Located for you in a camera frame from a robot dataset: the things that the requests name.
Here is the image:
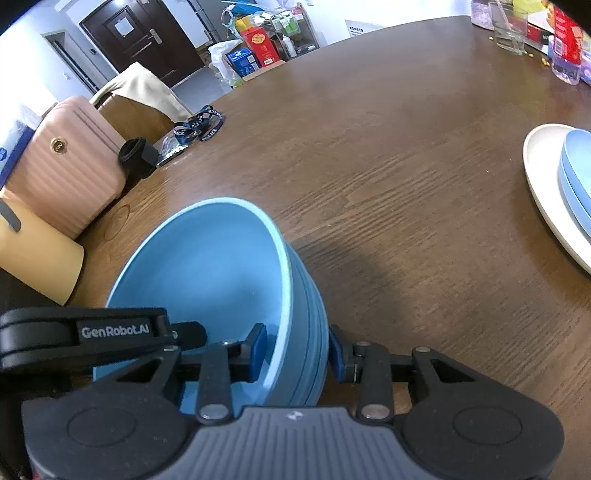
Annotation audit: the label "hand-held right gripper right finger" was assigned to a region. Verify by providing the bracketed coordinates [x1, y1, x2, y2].
[328, 324, 477, 422]

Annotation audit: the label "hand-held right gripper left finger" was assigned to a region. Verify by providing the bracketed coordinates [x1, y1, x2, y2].
[115, 323, 269, 424]

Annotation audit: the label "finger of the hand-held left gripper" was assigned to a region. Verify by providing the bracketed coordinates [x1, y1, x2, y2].
[168, 322, 208, 354]

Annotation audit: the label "cream plate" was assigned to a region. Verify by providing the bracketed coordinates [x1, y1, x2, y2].
[523, 123, 591, 275]

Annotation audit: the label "cream yellow insulated barrel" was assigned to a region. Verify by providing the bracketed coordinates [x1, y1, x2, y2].
[0, 191, 85, 306]

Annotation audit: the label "pink suitcase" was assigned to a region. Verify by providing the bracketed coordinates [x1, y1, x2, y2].
[2, 95, 127, 240]

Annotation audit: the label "black cup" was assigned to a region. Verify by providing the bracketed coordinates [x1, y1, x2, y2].
[119, 138, 160, 180]

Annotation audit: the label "clear plastic sleeve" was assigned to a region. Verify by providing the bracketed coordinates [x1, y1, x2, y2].
[157, 138, 186, 167]

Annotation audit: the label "white blue tissue pack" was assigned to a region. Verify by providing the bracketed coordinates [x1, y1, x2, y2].
[0, 105, 38, 185]

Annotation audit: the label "brown wooden chair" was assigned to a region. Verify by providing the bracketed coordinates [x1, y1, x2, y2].
[97, 92, 176, 144]

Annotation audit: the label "white plastic bag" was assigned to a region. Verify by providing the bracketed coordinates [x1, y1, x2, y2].
[208, 39, 243, 86]

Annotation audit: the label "blue box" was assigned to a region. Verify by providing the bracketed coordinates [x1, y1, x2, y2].
[226, 46, 260, 77]

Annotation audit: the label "grey side door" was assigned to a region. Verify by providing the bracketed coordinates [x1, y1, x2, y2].
[41, 30, 100, 95]

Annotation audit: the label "dark brown door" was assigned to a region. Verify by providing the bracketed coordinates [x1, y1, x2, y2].
[78, 0, 206, 88]

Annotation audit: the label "red box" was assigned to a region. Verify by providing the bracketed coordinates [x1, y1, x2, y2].
[239, 27, 282, 66]

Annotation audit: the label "grey refrigerator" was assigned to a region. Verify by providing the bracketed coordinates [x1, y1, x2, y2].
[191, 0, 232, 47]

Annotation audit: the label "blue shopping bag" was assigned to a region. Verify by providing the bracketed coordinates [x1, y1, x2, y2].
[222, 0, 259, 28]

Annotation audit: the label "white flat panel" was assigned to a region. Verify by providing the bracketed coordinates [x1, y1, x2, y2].
[344, 18, 384, 35]

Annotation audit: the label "scattered yellow kernels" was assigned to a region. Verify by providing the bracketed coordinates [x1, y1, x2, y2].
[487, 34, 550, 64]

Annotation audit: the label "clear drinking glass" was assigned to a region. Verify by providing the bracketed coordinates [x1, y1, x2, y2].
[488, 0, 528, 55]

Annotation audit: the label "mottled pink vase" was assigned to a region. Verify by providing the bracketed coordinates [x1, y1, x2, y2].
[471, 0, 495, 28]

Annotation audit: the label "small red carton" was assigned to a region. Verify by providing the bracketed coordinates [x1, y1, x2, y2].
[526, 21, 555, 49]

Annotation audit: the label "red label water bottle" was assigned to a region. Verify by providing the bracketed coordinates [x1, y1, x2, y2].
[549, 4, 585, 85]

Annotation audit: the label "blue black lanyard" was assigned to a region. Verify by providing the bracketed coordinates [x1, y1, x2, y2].
[173, 106, 227, 144]

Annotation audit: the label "wire storage rack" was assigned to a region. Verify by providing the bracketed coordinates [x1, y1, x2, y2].
[268, 4, 319, 61]

